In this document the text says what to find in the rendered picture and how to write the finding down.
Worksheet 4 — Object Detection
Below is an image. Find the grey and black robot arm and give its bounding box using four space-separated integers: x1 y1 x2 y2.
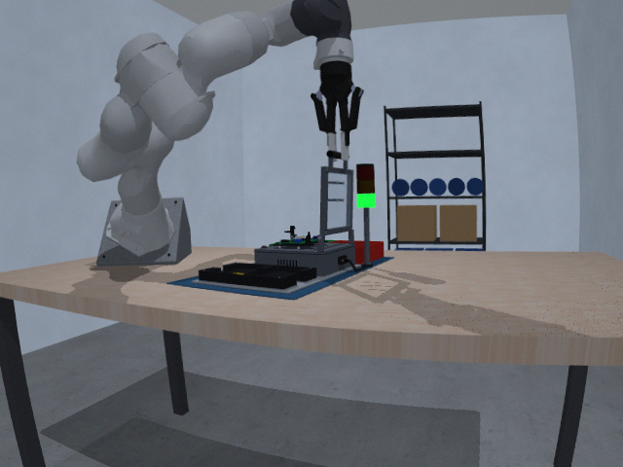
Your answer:
77 0 353 257

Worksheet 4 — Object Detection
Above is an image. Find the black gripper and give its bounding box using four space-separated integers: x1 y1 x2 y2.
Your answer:
311 61 364 161

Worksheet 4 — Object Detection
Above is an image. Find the green circuit board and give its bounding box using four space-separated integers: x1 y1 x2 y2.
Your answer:
276 235 317 244

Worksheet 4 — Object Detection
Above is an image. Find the red bin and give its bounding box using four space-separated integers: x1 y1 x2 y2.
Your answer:
328 240 384 265

